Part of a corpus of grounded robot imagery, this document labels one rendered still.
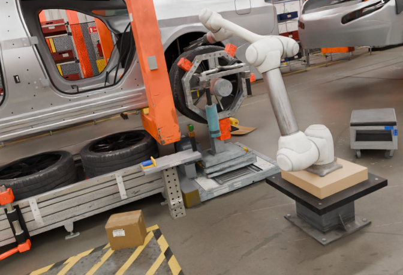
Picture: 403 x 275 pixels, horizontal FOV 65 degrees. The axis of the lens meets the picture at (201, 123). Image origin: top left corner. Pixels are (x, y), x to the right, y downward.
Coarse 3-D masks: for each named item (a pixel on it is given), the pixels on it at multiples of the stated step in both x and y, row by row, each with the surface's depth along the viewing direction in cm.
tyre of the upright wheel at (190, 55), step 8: (200, 48) 253; (208, 48) 255; (216, 48) 257; (224, 48) 262; (184, 56) 255; (192, 56) 251; (176, 64) 259; (176, 72) 251; (184, 72) 251; (176, 80) 250; (176, 88) 251; (176, 96) 253; (184, 96) 255; (176, 104) 264; (184, 104) 256; (240, 104) 276; (184, 112) 260; (192, 112) 260; (200, 120) 264
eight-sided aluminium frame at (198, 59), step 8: (200, 56) 244; (208, 56) 247; (216, 56) 250; (224, 56) 252; (192, 72) 245; (184, 80) 243; (240, 80) 267; (184, 88) 249; (240, 88) 268; (240, 96) 265; (192, 104) 249; (232, 104) 269; (200, 112) 254; (224, 112) 264; (232, 112) 264
